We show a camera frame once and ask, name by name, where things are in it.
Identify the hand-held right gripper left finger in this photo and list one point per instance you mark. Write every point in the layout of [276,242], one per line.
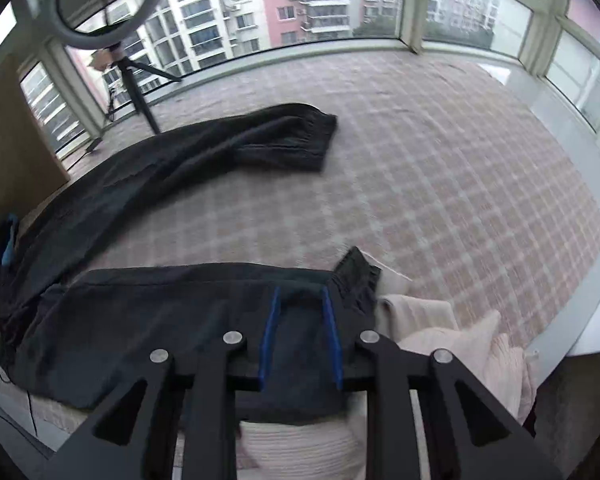
[270,332]

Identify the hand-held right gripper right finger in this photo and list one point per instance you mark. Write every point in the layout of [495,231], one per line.
[331,332]

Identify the black pants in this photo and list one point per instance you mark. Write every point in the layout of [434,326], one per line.
[130,200]

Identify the beige knitted cloth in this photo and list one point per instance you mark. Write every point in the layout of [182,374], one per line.
[460,345]

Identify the pink plaid bedsheet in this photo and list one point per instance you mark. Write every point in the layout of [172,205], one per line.
[430,185]

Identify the black tripod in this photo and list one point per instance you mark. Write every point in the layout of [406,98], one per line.
[139,100]

